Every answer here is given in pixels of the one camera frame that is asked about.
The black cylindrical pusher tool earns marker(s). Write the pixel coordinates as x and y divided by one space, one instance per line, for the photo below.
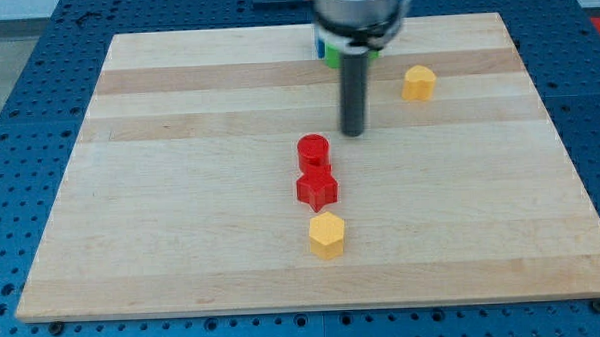
352 93

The yellow heart block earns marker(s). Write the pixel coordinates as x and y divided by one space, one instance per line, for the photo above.
419 83

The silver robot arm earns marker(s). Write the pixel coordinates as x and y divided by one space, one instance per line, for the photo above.
356 29

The green block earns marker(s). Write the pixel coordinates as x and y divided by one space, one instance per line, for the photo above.
332 56

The blue block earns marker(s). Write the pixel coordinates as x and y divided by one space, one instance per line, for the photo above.
320 48

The red cylinder block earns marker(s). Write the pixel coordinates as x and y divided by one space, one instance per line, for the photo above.
313 150

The red star block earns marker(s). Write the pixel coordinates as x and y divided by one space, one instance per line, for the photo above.
317 187

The yellow hexagon block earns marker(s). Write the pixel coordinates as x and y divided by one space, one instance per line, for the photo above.
326 235

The wooden board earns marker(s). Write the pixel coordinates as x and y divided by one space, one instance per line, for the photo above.
179 198

